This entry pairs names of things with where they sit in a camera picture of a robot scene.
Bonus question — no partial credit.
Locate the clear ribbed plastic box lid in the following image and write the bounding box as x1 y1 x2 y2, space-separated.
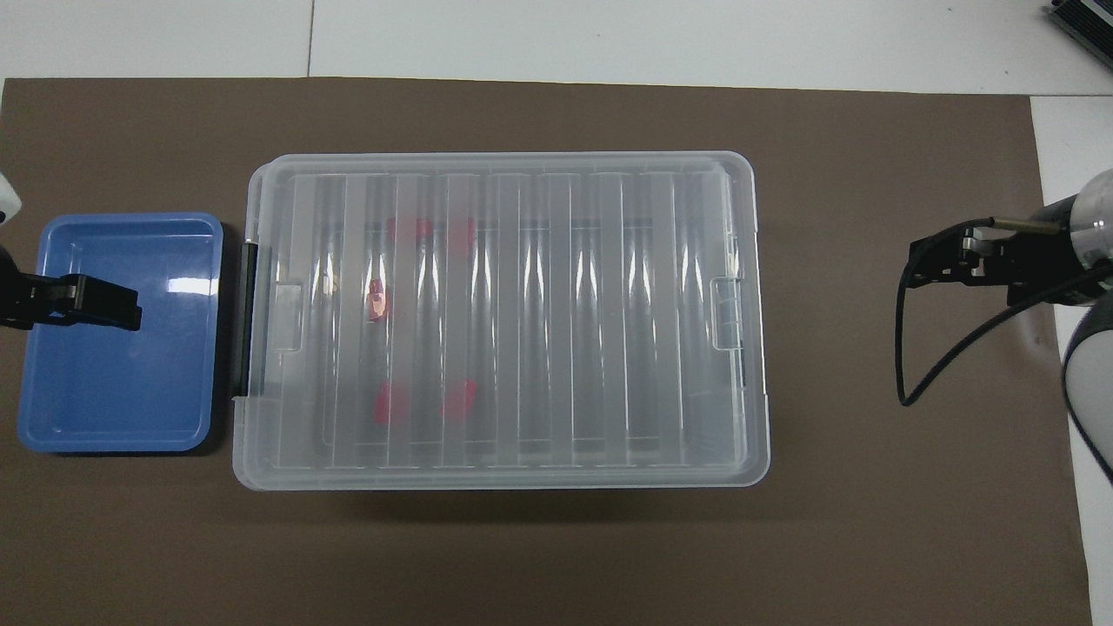
232 151 772 491

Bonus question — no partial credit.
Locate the clear plastic storage box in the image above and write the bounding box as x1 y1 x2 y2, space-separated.
237 155 768 489

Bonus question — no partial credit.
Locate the brown paper table mat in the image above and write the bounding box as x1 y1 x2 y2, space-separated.
0 77 1095 626

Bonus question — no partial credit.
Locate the blue plastic tray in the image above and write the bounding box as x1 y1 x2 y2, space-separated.
17 212 227 456

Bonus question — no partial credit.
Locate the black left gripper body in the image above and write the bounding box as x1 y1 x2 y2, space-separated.
0 249 63 330

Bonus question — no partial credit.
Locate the grey finned metal device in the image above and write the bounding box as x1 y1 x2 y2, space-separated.
1043 0 1113 58

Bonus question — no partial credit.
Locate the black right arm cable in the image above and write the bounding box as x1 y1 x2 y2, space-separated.
897 217 1113 408

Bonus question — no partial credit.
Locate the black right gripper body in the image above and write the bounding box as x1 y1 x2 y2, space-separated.
1007 200 1090 307

